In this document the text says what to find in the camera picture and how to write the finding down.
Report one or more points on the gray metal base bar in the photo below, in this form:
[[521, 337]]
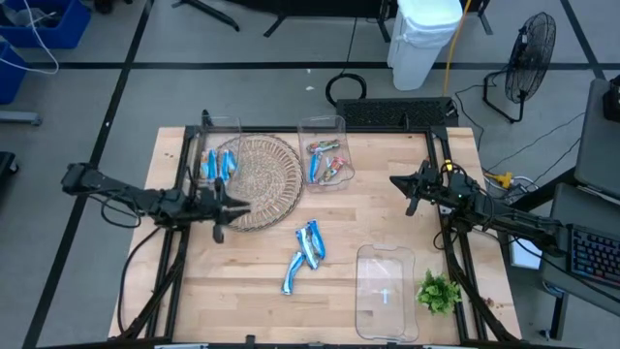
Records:
[[19, 117]]

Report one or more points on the white floor scrap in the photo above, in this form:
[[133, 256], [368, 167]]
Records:
[[310, 88]]

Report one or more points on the black backlit keyboard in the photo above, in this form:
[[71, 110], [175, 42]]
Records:
[[596, 254]]

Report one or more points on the small green potted plant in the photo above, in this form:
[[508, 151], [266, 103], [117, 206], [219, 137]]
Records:
[[438, 293]]

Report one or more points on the black partition panel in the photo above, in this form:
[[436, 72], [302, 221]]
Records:
[[315, 5]]

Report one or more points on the black perforated computer case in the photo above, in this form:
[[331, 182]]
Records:
[[397, 112]]

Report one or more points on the black floor fan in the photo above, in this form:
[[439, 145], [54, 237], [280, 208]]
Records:
[[530, 58]]

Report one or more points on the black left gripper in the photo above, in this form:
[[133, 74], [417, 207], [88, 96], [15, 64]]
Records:
[[204, 208]]

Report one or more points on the round woven straw placemat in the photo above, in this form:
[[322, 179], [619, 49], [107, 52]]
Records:
[[271, 184]]

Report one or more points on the gray desk top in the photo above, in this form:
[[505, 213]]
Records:
[[557, 276], [598, 145]]

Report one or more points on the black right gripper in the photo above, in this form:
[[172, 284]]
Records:
[[438, 186]]

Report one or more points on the silver aluminium profile bar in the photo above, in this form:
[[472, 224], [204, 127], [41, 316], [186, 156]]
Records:
[[181, 346]]

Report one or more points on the blue plastic crate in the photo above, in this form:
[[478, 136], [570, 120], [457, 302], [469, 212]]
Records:
[[9, 72], [48, 24]]

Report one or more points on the black stand foot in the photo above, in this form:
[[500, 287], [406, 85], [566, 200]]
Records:
[[6, 167]]

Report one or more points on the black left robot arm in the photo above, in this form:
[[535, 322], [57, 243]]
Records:
[[121, 196]]

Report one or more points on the red green granola bar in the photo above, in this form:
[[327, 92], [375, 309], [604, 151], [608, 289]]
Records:
[[333, 170], [322, 145]]

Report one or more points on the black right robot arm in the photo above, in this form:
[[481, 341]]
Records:
[[523, 223]]

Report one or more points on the black plastic clamp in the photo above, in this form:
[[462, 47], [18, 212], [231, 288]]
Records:
[[250, 339]]

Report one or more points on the black aluminium table frame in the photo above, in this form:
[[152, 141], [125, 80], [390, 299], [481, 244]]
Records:
[[271, 129]]

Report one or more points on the black desk device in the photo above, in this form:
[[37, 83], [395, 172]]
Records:
[[612, 99]]

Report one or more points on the black desk leg bar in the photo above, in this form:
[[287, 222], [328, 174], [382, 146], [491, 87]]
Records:
[[542, 196]]

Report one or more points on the yellow power plug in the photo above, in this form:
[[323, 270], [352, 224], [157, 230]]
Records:
[[504, 180]]

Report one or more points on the white printed paper sheet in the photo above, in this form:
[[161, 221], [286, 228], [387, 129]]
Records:
[[525, 257]]

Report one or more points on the clear plastic bin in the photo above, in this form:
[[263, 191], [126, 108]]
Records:
[[387, 291], [223, 131], [345, 145]]

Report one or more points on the white trash bin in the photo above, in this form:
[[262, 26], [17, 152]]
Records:
[[424, 43]]

